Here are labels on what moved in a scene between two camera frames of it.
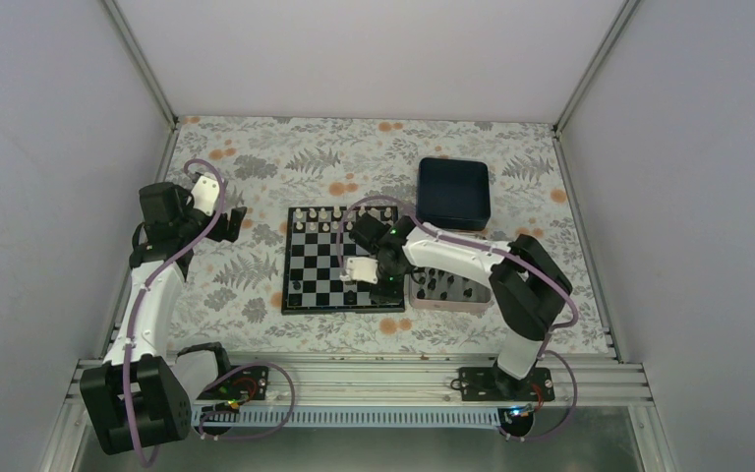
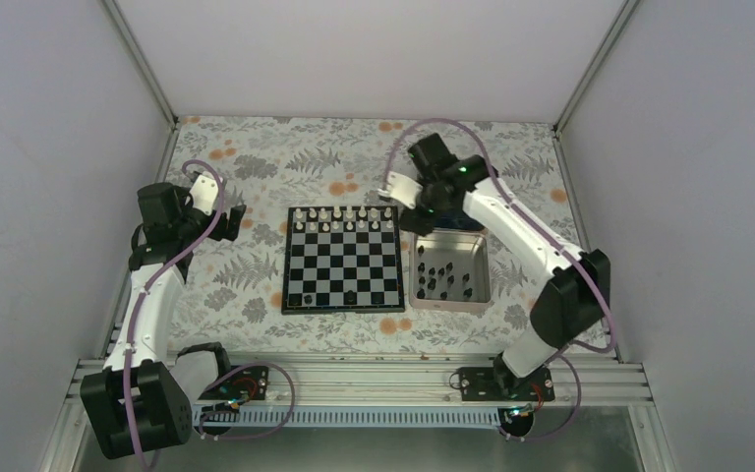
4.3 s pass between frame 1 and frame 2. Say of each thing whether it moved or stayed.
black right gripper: moved
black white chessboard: stayed
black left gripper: stayed
